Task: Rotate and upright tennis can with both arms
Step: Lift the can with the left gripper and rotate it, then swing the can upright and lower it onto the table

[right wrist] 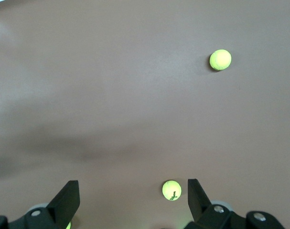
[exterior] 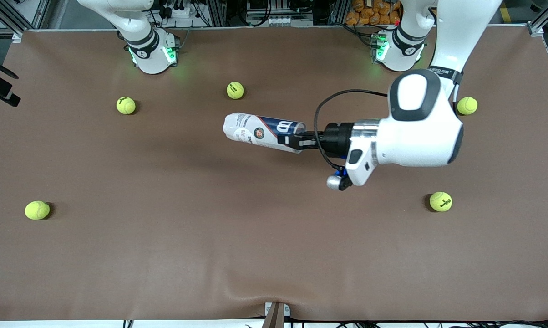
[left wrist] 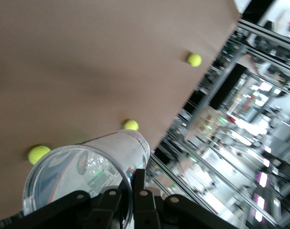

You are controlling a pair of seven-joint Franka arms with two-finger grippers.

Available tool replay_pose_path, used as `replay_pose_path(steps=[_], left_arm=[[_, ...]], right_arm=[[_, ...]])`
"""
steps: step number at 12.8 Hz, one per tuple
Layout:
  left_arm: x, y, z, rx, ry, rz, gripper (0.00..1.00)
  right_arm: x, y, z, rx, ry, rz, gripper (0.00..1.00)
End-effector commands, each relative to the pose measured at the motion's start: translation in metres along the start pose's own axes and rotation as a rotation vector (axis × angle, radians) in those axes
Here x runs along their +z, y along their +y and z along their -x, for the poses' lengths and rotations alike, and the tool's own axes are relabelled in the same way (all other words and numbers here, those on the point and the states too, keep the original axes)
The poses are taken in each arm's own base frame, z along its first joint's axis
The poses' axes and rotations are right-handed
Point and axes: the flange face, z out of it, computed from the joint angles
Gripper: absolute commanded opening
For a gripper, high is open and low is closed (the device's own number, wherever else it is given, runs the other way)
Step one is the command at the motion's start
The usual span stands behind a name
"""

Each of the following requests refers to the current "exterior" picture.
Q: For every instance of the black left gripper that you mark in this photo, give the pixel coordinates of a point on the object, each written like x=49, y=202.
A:
x=337, y=137

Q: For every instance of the white blue tennis ball can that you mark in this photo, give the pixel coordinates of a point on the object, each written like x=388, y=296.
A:
x=256, y=130

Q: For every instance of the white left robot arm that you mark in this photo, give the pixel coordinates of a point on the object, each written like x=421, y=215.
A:
x=419, y=136

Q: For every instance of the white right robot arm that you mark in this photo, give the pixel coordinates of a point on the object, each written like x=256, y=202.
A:
x=151, y=54

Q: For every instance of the yellow tennis ball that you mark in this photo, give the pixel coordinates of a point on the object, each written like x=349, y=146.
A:
x=126, y=105
x=440, y=201
x=235, y=90
x=37, y=210
x=468, y=105

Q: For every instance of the brown table mat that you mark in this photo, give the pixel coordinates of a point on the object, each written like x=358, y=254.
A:
x=274, y=237

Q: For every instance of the white terminal block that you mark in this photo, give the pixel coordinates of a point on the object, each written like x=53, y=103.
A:
x=283, y=22

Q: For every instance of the orange packaged goods pile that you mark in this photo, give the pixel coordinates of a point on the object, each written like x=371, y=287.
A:
x=369, y=11

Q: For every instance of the white power strip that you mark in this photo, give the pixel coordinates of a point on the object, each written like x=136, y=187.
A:
x=187, y=13

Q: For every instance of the grey table edge bracket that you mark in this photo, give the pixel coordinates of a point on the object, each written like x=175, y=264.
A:
x=276, y=316

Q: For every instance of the aluminium frame structure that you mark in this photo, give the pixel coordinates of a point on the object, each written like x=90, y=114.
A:
x=535, y=30

